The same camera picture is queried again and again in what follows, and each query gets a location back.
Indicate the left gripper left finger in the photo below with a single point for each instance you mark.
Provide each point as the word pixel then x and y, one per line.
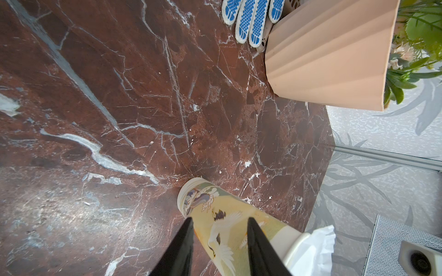
pixel 177 259

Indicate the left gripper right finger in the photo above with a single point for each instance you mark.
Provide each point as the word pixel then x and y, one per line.
pixel 263 260

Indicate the printed paper milk tea cup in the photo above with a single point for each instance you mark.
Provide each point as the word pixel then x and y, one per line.
pixel 220 222

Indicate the beige ribbed flower pot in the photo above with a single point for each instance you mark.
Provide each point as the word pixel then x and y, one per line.
pixel 333 53

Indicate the blue dotted work glove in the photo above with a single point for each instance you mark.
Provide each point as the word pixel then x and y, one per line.
pixel 254 19

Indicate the green white artificial flowers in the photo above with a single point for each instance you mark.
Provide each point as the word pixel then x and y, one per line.
pixel 416 48

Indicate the white wire mesh basket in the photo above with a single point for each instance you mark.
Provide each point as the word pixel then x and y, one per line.
pixel 397 249

